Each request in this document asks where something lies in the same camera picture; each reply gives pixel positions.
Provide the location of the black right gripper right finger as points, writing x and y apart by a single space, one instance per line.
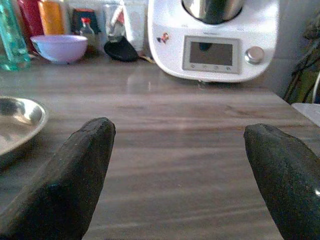
287 175

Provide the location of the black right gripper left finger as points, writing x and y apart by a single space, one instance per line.
67 180

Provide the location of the silver metal plate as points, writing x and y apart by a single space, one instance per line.
17 122

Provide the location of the green potted plant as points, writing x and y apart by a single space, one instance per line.
306 65

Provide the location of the lilac plastic bowl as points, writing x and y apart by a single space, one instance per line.
60 48

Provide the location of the black oval object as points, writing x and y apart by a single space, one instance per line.
120 50

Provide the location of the small red-capped glass bottle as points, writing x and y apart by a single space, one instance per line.
88 33

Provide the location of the white kitchen cooking machine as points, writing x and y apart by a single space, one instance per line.
212 47

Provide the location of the turquoise glass bottle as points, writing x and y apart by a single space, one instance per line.
11 37

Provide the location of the orange tall container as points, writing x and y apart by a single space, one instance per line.
51 17

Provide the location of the red tall container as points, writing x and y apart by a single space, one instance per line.
30 20

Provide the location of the dark box with red top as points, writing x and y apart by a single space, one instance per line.
83 16

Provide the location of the white paper packet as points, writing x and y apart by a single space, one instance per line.
135 25

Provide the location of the steel mixing jug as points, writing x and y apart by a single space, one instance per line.
212 11

